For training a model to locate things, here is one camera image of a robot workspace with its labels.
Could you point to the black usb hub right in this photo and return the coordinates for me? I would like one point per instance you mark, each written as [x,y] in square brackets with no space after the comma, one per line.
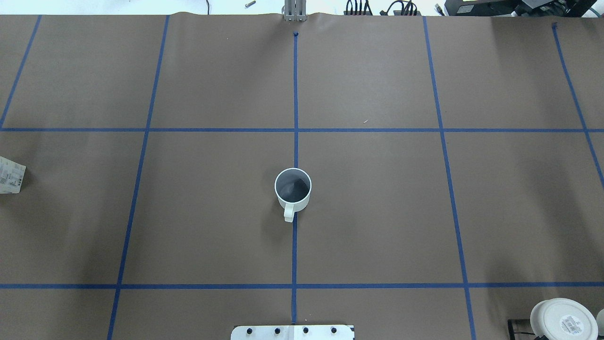
[413,12]

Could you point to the aluminium camera post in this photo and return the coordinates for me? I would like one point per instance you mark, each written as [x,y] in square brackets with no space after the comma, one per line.
[295,11]

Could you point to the black usb hub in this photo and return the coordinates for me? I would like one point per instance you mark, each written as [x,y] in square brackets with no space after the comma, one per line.
[413,12]
[358,12]

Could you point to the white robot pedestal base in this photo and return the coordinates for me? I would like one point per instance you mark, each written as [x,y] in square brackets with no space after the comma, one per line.
[294,332]

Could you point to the white mug in rack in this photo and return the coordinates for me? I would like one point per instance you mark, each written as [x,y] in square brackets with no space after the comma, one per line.
[563,319]

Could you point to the black wire cup rack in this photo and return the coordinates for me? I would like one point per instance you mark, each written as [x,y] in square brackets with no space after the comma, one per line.
[520,329]

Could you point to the white mug dark inside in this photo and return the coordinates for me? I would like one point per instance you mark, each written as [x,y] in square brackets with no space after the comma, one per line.
[293,188]

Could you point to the blue white milk carton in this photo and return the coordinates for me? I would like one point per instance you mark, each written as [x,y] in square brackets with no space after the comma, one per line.
[11,176]

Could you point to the black usb hub left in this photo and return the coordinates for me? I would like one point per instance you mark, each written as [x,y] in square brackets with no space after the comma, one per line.
[358,12]

